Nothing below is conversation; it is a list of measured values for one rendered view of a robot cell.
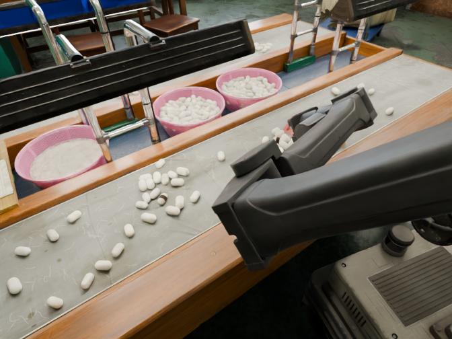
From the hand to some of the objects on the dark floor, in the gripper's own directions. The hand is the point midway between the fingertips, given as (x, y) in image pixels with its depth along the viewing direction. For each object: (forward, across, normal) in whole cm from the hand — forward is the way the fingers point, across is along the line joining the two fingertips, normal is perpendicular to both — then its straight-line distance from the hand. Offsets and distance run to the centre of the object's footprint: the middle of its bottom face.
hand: (286, 130), depth 84 cm
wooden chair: (+230, +76, +87) cm, 257 cm away
